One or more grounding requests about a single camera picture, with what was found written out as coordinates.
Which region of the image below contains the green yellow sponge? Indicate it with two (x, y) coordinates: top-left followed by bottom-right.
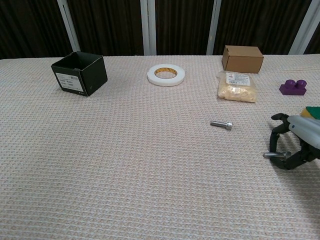
(298, 106), (320, 120)

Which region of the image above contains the black curtain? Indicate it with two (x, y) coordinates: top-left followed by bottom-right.
(0, 0), (320, 60)

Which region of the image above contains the white tape roll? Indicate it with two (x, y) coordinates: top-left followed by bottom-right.
(146, 63), (187, 87)

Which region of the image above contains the white frame post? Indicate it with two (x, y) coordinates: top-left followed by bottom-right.
(288, 0), (320, 55)
(206, 0), (222, 56)
(56, 0), (81, 54)
(139, 0), (157, 56)

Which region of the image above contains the silver bolt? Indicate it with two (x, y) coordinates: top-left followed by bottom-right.
(263, 151), (292, 159)
(209, 120), (235, 128)

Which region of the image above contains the black open cardboard box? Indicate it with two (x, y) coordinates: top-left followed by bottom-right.
(50, 51), (109, 98)

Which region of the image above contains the clear bag of beige parts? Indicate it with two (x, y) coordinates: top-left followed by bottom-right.
(216, 70), (258, 103)

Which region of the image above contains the purple toy building block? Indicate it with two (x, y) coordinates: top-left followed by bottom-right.
(278, 79), (308, 96)

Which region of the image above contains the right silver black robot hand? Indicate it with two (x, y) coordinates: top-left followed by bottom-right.
(269, 112), (320, 171)

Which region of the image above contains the beige woven tablecloth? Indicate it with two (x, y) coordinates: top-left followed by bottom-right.
(0, 53), (320, 240)

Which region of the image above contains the brown cardboard box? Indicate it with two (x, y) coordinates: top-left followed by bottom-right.
(221, 45), (265, 74)

